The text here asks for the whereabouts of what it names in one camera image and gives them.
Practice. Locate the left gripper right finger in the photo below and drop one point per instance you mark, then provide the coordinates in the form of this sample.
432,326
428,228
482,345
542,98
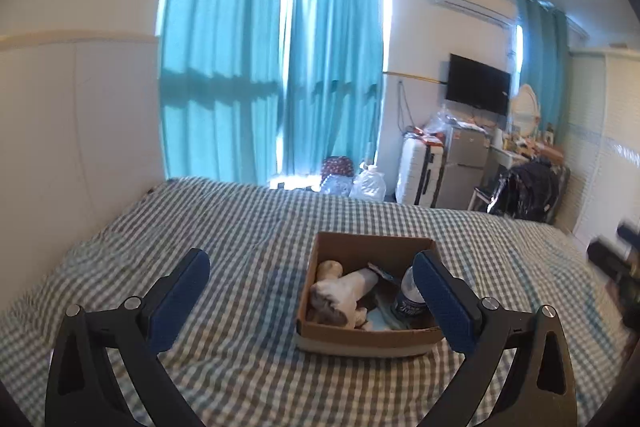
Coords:
539,389

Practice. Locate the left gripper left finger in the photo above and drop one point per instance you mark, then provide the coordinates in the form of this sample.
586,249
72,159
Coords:
82,387

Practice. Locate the clear jar with cables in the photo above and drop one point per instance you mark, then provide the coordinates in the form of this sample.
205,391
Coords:
409,302

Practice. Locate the white towel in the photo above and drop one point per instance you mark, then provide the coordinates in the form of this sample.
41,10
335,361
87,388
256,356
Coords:
335,302

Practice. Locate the white plush toy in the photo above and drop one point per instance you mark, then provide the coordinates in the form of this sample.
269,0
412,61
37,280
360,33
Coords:
329,270

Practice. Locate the blue snack packet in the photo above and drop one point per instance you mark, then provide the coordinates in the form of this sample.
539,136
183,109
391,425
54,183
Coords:
384,274

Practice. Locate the black bag on chair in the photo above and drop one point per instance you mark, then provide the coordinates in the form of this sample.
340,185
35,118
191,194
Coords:
532,191

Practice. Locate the white blue tissue pack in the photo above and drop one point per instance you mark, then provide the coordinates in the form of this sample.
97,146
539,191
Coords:
376,322

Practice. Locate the oval vanity mirror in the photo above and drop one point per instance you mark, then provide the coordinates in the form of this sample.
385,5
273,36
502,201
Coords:
524,116

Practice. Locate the silver mini fridge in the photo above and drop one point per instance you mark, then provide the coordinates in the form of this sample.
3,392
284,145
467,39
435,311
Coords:
466,152

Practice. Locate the brown cardboard box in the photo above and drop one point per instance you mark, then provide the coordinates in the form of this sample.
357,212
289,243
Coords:
394,254

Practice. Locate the white suitcase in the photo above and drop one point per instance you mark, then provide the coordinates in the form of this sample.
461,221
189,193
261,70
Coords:
419,170

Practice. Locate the right teal curtain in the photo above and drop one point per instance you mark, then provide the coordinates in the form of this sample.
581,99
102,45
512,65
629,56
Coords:
545,56

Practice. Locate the teal curtain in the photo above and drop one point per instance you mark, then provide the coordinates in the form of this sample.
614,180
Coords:
545,56
251,90

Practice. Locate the clear plastic bag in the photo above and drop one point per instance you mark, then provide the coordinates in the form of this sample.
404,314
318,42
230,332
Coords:
369,184

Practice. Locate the red patterned bag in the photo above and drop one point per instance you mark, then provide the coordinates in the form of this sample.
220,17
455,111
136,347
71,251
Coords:
337,173

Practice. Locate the left teal curtain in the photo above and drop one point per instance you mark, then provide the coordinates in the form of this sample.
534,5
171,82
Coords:
251,90

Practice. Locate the black wall television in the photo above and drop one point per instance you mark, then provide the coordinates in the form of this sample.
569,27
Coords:
478,85

